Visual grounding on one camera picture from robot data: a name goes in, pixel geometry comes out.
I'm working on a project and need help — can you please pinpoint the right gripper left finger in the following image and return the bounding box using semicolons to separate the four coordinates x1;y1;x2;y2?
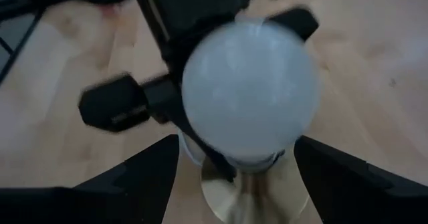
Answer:
0;133;181;224

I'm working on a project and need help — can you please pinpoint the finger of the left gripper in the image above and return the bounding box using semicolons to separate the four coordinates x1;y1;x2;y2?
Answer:
78;72;237;183
265;5;320;43

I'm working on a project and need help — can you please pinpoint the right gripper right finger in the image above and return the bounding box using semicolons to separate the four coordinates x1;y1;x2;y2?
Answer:
293;135;428;224

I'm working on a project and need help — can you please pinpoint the white lightbulb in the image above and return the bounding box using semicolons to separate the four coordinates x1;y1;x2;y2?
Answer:
180;19;321;173

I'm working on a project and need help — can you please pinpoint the brass lamp base socket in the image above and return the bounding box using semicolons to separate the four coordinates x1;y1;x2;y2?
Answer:
199;143;310;224

